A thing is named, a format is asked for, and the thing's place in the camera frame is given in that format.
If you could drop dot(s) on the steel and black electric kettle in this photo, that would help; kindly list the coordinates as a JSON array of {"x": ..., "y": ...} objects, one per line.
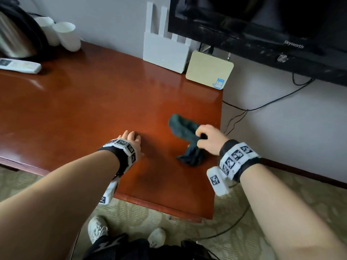
[{"x": 16, "y": 35}]

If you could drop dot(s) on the person's left fingers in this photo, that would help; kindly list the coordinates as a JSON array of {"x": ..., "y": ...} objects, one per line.
[{"x": 131, "y": 135}]

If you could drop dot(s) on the wrist marker tracker band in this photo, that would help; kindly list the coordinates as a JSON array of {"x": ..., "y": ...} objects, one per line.
[
  {"x": 235, "y": 159},
  {"x": 125, "y": 151}
]

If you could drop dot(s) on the right wrist marker tracker band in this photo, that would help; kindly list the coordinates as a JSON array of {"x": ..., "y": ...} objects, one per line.
[{"x": 235, "y": 159}]

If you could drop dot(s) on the left wrist marker tracker band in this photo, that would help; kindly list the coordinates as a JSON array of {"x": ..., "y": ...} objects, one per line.
[{"x": 125, "y": 151}]

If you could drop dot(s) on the person's black trousers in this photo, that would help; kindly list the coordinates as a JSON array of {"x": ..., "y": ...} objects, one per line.
[{"x": 141, "y": 250}]

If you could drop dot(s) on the beige set-top box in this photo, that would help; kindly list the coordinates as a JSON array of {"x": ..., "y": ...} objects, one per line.
[{"x": 207, "y": 69}]

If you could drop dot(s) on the white router with antennas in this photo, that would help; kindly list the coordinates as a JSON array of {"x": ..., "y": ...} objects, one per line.
[{"x": 165, "y": 51}]

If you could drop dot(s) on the person's left forearm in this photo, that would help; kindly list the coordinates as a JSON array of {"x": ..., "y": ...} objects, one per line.
[{"x": 54, "y": 203}]

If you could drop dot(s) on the person's right hand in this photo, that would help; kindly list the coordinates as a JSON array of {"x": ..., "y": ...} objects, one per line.
[{"x": 214, "y": 139}]

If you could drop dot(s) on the person's right thumb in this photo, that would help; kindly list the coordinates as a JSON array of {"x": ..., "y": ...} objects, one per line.
[{"x": 202, "y": 144}]

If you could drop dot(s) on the person's white left shoe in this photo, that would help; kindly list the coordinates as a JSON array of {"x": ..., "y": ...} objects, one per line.
[{"x": 97, "y": 228}]

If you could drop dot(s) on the person's white shoe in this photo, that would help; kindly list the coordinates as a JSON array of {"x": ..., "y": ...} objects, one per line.
[
  {"x": 157, "y": 237},
  {"x": 97, "y": 228}
]

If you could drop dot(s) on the white cup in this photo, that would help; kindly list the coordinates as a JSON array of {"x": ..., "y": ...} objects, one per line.
[
  {"x": 67, "y": 36},
  {"x": 47, "y": 28}
]

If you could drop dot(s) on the person's left hand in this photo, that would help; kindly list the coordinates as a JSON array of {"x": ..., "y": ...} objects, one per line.
[{"x": 134, "y": 140}]

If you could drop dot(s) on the person's right forearm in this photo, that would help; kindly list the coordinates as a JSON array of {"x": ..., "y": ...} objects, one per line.
[{"x": 282, "y": 213}]

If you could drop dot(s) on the white remote control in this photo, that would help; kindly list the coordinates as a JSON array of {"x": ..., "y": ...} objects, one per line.
[{"x": 19, "y": 65}]

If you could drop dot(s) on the black flat screen television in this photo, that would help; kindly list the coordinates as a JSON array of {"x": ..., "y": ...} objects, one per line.
[{"x": 257, "y": 27}]

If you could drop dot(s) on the dark grey cloth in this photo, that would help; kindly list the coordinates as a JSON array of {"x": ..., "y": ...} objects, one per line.
[{"x": 184, "y": 129}]

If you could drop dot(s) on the person's white right shoe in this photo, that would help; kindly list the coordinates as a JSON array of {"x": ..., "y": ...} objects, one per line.
[{"x": 157, "y": 237}]

